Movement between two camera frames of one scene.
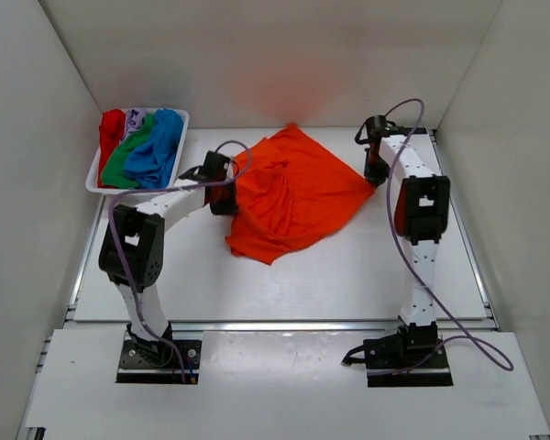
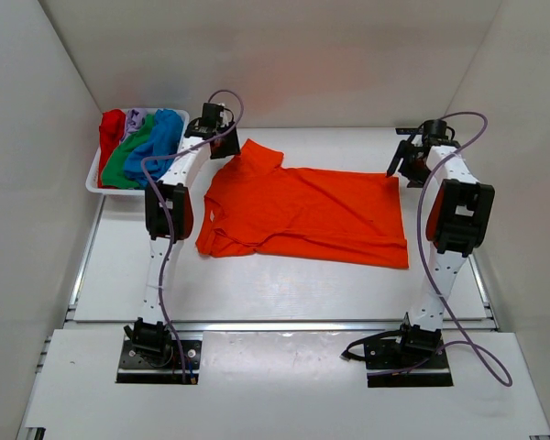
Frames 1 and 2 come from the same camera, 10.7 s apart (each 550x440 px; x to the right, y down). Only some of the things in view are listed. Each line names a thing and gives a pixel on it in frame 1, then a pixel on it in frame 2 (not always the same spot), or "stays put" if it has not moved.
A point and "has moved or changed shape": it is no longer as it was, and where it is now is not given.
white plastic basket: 183,113 stays put
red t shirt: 112,125 stays put
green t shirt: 114,172 stays put
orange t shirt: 290,189 has moved or changed shape
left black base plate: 135,368 stays put
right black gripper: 376,178 to 415,181
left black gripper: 228,208 to 233,148
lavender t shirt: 135,118 stays put
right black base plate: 390,364 stays put
